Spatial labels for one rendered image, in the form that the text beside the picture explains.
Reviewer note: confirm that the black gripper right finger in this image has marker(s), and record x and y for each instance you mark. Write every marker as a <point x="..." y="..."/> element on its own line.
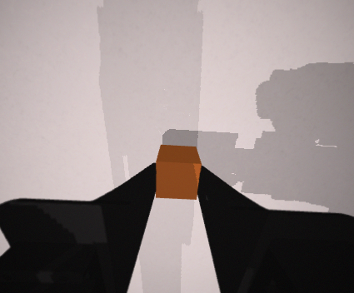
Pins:
<point x="239" y="230"/>

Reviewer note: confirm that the orange block with black square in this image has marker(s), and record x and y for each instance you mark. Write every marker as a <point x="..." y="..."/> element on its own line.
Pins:
<point x="178" y="170"/>

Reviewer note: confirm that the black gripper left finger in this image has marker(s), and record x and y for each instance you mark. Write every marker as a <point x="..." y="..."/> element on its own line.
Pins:
<point x="114" y="223"/>

